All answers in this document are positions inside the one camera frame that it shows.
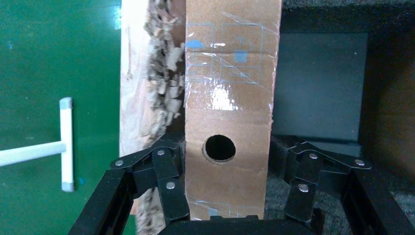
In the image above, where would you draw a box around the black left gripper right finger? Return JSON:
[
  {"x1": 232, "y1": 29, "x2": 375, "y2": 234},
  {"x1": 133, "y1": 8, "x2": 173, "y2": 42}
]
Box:
[{"x1": 269, "y1": 134, "x2": 415, "y2": 235}]

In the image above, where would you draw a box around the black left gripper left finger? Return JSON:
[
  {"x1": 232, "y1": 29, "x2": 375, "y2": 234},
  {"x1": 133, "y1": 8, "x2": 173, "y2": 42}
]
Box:
[{"x1": 68, "y1": 133, "x2": 190, "y2": 235}]

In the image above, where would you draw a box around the large open torn carton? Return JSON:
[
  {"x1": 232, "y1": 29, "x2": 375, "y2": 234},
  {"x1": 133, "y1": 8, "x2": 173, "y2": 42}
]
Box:
[{"x1": 119, "y1": 0, "x2": 415, "y2": 235}]

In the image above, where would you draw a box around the small taped cardboard box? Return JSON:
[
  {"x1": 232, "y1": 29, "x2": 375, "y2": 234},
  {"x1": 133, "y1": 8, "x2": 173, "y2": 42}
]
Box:
[{"x1": 183, "y1": 0, "x2": 283, "y2": 221}]

